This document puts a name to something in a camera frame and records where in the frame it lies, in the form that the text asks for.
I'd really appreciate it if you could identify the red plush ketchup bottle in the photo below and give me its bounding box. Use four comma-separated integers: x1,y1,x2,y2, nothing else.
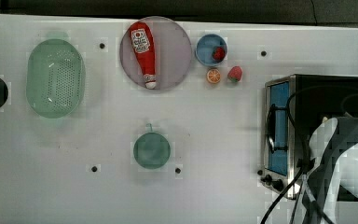
129,21,157,90

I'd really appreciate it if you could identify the orange slice toy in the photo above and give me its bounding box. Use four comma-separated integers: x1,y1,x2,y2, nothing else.
206,68,221,84

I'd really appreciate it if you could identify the grey round plate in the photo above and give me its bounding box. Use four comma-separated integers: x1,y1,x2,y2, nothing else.
119,17,192,90

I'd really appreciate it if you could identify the black toaster oven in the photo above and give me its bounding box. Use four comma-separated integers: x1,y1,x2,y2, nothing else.
259,74,358,193

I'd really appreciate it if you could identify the red strawberry in bowl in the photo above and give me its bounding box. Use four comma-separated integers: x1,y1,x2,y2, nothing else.
213,47,226,62

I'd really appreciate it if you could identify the black cable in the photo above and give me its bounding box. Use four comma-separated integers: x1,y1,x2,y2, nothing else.
260,85,358,224

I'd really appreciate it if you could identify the black oven door handle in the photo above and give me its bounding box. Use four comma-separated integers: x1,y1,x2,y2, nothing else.
266,104,288,153

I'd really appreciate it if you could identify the small green round cup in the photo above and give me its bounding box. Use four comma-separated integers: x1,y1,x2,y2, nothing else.
132,123,171,170

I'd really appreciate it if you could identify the green perforated colander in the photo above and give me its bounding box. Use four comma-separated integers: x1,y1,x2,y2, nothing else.
26,39,86,119

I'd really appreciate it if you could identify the red plush strawberry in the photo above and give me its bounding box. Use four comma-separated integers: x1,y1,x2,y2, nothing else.
227,66,242,82

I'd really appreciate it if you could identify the blue bowl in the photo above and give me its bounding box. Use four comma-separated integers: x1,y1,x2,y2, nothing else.
195,34,227,66

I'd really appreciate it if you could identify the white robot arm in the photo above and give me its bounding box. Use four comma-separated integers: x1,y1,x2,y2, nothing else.
299,117,358,224

